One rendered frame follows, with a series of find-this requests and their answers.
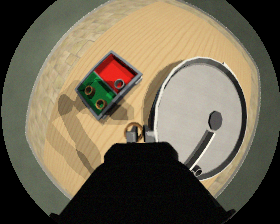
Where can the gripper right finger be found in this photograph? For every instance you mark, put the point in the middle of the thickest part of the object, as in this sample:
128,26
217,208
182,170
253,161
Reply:
148,135

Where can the grey round turntable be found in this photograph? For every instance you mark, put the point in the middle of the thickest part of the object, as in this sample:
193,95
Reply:
189,114

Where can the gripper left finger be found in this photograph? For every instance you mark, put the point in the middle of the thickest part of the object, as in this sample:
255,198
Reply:
132,136

